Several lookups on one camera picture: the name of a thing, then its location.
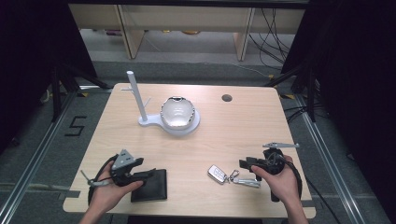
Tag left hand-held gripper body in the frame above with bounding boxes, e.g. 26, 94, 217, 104
110, 148, 138, 188

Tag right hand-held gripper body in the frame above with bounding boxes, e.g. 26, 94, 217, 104
262, 142, 301, 175

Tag black leather wallet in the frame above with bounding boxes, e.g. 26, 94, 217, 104
130, 168, 168, 203

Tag silver key ring with key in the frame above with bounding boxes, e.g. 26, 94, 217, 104
228, 169, 262, 189

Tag white egg-shaped bowl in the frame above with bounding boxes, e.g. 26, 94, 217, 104
160, 95, 196, 131

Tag white key stand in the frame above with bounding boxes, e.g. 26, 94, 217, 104
120, 70, 201, 137

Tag person's left hand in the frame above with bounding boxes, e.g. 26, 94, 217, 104
89, 161, 144, 214

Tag person's right hand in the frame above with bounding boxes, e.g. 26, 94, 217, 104
251, 156, 301, 204

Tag black metal stand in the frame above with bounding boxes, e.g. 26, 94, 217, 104
264, 62, 319, 123
50, 62, 110, 123

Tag black curtain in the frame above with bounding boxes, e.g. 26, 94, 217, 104
0, 0, 98, 154
281, 0, 396, 216

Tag beige wooden desk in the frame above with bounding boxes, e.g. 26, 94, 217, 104
68, 3, 306, 62

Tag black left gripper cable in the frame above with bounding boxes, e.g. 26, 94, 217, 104
88, 153, 119, 206

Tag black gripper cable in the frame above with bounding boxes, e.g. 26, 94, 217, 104
88, 153, 119, 206
279, 155, 335, 224

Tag white cable tie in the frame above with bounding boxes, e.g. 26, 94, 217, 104
80, 170, 110, 188

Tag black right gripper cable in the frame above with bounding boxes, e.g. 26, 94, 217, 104
279, 155, 335, 224

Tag aluminium floor rail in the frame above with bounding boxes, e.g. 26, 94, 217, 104
293, 92, 366, 224
0, 90, 79, 224

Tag white floor cable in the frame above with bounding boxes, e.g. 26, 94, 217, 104
230, 62, 273, 78

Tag black hanging cables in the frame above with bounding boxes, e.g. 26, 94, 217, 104
247, 7, 297, 70

